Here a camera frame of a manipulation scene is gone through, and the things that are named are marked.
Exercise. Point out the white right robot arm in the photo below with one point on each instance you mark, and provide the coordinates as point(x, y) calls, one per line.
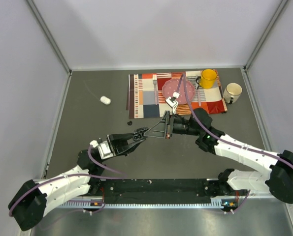
point(270, 171)

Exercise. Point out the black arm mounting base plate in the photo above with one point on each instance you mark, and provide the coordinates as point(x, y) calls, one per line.
point(156, 191)

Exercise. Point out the pink polka dot plate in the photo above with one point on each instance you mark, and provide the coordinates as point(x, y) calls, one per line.
point(170, 87)

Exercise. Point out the colourful patterned placemat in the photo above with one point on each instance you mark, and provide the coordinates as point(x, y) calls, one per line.
point(151, 94)

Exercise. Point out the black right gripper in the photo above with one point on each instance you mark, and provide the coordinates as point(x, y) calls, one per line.
point(162, 129)

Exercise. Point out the white enamel mug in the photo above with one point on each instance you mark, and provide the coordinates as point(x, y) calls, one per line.
point(232, 92)

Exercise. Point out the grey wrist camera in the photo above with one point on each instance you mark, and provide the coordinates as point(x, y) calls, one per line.
point(172, 101)
point(103, 148)

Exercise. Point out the slotted grey cable duct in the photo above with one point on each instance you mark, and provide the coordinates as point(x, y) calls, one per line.
point(212, 204)

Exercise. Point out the pink knife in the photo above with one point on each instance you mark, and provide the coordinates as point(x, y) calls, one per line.
point(198, 95)

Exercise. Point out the pink fork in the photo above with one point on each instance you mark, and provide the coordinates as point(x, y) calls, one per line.
point(155, 84)

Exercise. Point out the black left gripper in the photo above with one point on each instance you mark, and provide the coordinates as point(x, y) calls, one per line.
point(115, 142)

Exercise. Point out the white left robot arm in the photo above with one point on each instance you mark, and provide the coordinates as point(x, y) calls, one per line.
point(35, 199)

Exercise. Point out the white earbud case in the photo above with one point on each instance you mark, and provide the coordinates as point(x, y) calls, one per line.
point(105, 100)

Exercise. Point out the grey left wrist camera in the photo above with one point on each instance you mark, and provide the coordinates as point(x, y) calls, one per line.
point(103, 148)

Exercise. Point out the yellow mug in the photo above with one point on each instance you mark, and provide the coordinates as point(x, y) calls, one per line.
point(208, 78)

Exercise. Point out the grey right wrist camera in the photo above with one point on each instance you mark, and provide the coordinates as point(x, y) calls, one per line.
point(172, 101)

